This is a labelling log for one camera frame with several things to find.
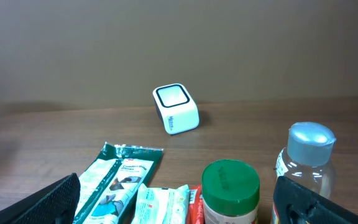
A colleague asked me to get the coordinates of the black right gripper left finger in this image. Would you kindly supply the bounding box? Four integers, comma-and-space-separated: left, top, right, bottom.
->
0, 173, 80, 224

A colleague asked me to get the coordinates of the mint green wipes packet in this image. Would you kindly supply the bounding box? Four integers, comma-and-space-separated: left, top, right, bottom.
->
131, 184, 190, 224

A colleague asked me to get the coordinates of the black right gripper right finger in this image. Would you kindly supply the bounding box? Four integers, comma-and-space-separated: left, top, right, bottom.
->
272, 176, 358, 224

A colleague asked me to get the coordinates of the yellow oil bottle silver cap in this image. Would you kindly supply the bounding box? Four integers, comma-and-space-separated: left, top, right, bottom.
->
270, 121, 337, 224

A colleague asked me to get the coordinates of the white barcode scanner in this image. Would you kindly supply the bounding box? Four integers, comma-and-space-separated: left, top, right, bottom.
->
152, 83, 200, 135

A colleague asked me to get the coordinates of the green white gloves packet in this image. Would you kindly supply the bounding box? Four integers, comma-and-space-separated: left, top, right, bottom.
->
73, 142, 163, 224

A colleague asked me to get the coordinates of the green lid white jar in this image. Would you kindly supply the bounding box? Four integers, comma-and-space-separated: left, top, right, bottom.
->
201, 159, 260, 224

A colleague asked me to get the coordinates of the red sachet stick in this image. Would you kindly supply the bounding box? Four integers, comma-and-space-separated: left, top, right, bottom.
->
186, 185, 204, 224

